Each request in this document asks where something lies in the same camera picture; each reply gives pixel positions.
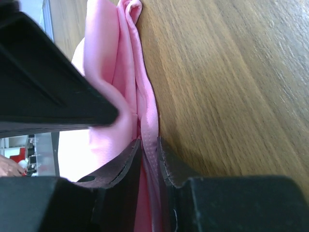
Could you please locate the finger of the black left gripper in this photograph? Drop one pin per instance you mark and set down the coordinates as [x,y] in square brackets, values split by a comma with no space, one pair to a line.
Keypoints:
[40,90]

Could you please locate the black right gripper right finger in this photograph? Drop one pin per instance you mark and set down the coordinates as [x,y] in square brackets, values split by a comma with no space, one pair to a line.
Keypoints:
[194,203]

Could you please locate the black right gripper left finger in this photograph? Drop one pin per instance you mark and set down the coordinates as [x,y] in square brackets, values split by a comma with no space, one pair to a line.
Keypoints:
[103,201]

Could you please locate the light pink t-shirt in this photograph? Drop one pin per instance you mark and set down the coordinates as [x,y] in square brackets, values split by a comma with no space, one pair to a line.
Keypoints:
[111,60]

